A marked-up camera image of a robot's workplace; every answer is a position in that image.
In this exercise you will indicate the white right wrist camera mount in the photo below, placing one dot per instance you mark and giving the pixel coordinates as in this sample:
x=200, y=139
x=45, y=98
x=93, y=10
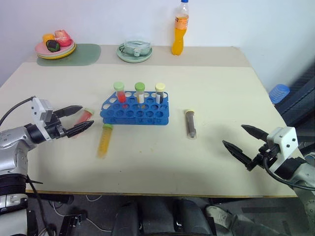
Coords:
x=285, y=140

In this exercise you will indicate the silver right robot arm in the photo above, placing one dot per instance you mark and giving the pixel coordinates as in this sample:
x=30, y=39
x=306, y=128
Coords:
x=304, y=177

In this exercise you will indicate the orange tube bright green cap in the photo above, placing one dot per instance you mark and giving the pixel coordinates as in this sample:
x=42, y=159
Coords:
x=139, y=87

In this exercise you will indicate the pale green saucer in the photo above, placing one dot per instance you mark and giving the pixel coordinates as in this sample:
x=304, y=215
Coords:
x=134, y=59

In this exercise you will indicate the black and green toy food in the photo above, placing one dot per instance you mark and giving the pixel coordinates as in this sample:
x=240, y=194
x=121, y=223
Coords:
x=52, y=45

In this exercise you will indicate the yellow plate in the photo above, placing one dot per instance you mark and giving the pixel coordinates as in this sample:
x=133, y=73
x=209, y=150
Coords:
x=57, y=57

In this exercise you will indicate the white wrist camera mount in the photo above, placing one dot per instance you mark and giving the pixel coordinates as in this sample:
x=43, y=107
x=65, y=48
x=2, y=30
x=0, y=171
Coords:
x=285, y=140
x=37, y=108

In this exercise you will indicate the blue test tube rack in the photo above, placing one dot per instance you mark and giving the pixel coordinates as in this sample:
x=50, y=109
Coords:
x=137, y=114

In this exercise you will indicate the black ribbed equipment case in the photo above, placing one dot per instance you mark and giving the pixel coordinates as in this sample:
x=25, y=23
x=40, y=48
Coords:
x=300, y=98

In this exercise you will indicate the grey white sneaker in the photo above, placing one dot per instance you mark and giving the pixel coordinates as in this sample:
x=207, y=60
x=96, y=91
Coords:
x=219, y=216

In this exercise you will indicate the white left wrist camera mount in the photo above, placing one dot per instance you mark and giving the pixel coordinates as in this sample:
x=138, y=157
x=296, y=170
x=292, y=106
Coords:
x=37, y=108

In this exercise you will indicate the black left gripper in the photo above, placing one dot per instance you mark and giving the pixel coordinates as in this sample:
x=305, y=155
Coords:
x=56, y=127

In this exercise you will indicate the pale green cup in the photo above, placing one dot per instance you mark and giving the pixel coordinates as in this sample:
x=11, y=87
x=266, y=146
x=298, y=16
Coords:
x=135, y=46

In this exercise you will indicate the pink toy food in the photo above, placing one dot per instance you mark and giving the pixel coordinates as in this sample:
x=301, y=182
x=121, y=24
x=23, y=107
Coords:
x=63, y=38

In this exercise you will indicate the orange toy food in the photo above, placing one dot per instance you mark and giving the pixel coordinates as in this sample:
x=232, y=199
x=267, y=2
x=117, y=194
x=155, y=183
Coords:
x=48, y=38

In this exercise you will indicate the pink plate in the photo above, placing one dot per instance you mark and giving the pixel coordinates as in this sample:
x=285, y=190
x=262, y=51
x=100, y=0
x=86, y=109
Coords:
x=40, y=48

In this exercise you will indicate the dark tube yellow cap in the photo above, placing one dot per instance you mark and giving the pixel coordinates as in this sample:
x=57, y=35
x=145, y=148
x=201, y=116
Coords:
x=160, y=87

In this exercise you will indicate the red tube pale green cap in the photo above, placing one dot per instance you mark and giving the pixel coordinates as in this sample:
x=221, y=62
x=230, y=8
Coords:
x=121, y=96

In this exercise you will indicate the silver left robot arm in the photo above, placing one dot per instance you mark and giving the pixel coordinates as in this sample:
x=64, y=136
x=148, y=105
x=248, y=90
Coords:
x=12, y=141

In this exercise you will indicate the grey tube yellow cap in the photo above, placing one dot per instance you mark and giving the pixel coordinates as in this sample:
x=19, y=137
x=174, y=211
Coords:
x=191, y=125

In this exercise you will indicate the blue ribbed stack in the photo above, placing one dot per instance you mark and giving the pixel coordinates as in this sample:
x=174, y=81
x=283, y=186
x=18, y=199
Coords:
x=279, y=93

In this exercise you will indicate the orange soda bottle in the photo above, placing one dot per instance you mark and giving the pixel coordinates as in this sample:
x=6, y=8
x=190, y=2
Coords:
x=178, y=41

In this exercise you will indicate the dark rounded shape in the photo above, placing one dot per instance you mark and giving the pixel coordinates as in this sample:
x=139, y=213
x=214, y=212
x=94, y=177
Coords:
x=157, y=216
x=192, y=216
x=125, y=218

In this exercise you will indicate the green placemat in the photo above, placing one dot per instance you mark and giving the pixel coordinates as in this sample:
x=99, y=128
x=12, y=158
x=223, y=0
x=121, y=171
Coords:
x=86, y=55

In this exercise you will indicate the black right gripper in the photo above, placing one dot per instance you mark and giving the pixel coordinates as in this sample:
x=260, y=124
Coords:
x=263, y=155

